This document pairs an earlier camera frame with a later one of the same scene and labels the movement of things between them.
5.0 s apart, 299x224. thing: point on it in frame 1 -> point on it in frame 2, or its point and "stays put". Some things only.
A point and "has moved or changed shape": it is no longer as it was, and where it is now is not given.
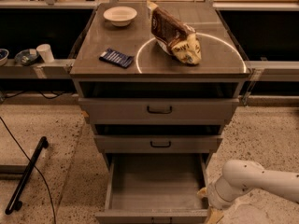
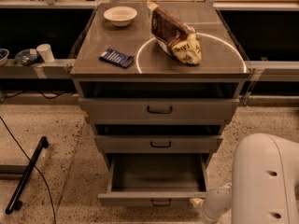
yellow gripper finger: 203,192 -> 196,202
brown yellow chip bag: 173,36 stays put
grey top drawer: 116,111 stays put
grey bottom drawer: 154,189 has moved or changed shape
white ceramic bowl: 120,16 stays put
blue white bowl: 4,55 stays put
